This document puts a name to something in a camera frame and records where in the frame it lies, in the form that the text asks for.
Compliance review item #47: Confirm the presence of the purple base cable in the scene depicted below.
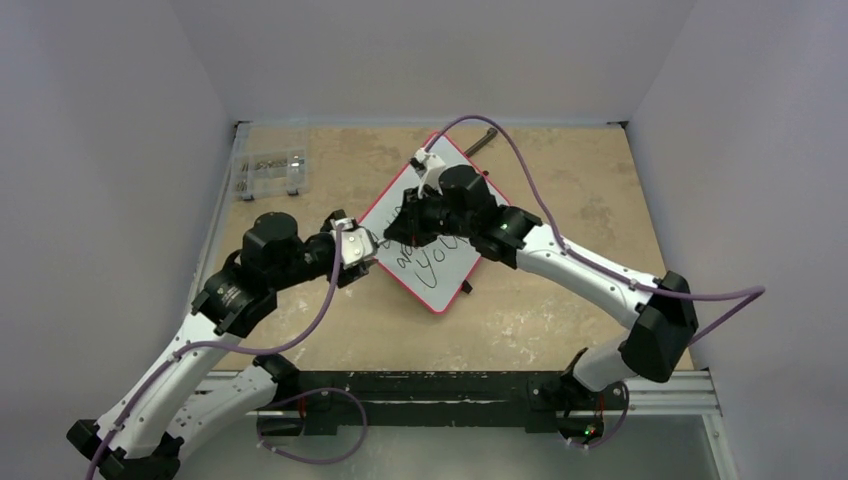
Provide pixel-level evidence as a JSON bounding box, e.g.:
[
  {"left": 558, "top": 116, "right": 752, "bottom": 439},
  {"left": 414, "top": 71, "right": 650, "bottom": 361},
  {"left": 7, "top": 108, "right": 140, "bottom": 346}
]
[
  {"left": 563, "top": 387, "right": 632, "bottom": 452},
  {"left": 256, "top": 387, "right": 368, "bottom": 465}
]

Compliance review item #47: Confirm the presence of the black whiteboard stand bracket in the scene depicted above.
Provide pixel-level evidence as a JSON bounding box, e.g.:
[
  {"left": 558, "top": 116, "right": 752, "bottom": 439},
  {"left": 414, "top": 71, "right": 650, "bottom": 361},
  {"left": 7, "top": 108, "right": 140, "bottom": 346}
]
[{"left": 464, "top": 127, "right": 498, "bottom": 158}]

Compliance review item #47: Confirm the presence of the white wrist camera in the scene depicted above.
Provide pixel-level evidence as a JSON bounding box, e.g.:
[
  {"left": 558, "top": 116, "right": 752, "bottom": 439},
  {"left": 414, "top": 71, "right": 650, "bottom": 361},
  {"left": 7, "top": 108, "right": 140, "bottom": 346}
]
[
  {"left": 409, "top": 148, "right": 446, "bottom": 198},
  {"left": 329, "top": 217, "right": 379, "bottom": 270}
]

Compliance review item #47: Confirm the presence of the aluminium frame rail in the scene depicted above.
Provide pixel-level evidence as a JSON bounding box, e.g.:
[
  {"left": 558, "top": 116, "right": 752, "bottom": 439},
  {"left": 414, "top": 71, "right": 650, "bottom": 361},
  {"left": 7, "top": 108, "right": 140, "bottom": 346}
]
[{"left": 188, "top": 370, "right": 721, "bottom": 416}]

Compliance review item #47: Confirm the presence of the purple camera cable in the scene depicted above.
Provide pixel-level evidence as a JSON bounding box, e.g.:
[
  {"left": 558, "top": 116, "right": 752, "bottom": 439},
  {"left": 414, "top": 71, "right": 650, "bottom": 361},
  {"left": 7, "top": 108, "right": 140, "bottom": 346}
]
[
  {"left": 82, "top": 225, "right": 346, "bottom": 480},
  {"left": 423, "top": 115, "right": 766, "bottom": 347}
]

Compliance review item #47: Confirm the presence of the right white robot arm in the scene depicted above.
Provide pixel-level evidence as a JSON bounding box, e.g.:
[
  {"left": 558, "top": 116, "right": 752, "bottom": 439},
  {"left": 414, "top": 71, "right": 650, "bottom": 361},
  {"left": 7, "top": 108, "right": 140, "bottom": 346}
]
[{"left": 383, "top": 166, "right": 698, "bottom": 407}]

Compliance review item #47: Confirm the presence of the clear plastic screw box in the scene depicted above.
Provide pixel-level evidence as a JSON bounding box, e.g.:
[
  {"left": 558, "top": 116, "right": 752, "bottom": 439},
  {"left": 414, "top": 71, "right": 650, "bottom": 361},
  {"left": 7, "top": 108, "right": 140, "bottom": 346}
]
[{"left": 231, "top": 148, "right": 313, "bottom": 201}]

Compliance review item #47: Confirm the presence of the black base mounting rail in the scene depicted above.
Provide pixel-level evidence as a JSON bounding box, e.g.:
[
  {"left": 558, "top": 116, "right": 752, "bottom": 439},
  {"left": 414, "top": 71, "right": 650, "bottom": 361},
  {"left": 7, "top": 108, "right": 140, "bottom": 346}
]
[{"left": 255, "top": 371, "right": 629, "bottom": 439}]

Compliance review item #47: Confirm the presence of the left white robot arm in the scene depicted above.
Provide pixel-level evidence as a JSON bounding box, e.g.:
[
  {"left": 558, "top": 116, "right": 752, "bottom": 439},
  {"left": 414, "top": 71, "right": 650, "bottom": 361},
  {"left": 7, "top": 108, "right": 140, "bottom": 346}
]
[{"left": 67, "top": 210, "right": 378, "bottom": 479}]

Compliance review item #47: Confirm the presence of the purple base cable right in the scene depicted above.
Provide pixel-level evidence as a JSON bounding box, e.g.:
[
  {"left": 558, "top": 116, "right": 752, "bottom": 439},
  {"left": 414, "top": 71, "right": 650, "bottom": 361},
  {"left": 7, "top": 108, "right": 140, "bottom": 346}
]
[{"left": 563, "top": 387, "right": 632, "bottom": 452}]

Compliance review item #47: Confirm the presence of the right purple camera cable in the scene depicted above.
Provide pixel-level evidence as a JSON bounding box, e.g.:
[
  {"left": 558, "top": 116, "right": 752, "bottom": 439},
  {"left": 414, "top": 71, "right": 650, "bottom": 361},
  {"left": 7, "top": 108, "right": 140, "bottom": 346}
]
[{"left": 423, "top": 115, "right": 766, "bottom": 347}]

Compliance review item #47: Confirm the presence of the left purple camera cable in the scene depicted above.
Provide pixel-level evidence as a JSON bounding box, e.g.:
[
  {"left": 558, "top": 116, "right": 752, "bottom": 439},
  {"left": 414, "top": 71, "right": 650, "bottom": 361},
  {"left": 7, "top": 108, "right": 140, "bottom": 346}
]
[{"left": 82, "top": 225, "right": 346, "bottom": 480}]

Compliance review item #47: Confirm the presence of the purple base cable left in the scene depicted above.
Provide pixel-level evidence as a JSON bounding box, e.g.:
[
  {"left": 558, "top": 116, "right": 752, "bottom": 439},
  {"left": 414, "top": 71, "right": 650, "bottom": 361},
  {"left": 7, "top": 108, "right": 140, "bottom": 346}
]
[{"left": 256, "top": 387, "right": 368, "bottom": 465}]

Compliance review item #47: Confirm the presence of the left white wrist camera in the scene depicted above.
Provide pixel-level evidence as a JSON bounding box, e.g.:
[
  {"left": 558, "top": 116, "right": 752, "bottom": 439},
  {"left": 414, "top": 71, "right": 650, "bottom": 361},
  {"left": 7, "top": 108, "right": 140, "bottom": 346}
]
[{"left": 329, "top": 217, "right": 379, "bottom": 270}]

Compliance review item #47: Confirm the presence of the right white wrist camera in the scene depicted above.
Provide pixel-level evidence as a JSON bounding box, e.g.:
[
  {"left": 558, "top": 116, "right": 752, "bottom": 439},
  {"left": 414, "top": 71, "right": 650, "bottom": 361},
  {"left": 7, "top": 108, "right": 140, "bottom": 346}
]
[{"left": 409, "top": 148, "right": 446, "bottom": 198}]

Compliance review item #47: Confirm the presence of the red framed whiteboard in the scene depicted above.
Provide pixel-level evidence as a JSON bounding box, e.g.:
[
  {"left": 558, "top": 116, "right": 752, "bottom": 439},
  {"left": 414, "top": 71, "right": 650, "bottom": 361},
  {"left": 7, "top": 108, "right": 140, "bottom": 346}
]
[{"left": 359, "top": 162, "right": 481, "bottom": 313}]

